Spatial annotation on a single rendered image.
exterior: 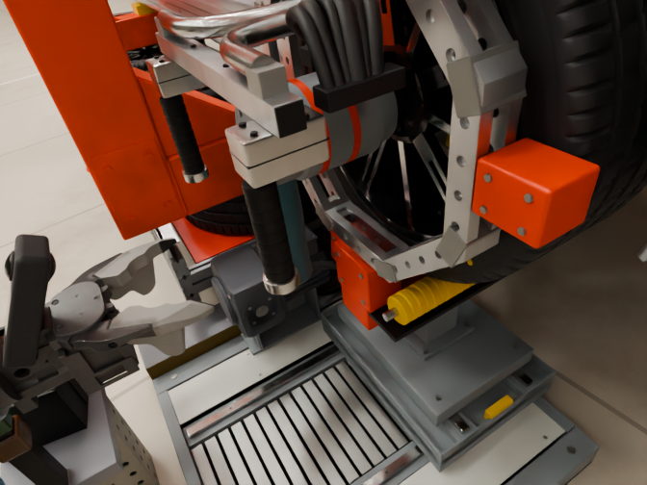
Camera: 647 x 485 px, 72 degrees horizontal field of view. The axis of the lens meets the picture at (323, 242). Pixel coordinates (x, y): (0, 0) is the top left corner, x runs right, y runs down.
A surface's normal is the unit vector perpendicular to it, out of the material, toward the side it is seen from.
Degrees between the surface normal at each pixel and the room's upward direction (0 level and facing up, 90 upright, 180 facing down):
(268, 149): 90
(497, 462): 0
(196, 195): 90
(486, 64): 45
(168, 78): 90
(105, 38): 90
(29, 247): 31
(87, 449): 0
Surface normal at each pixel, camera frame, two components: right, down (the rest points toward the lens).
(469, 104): -0.85, 0.40
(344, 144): 0.52, 0.63
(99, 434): -0.11, -0.77
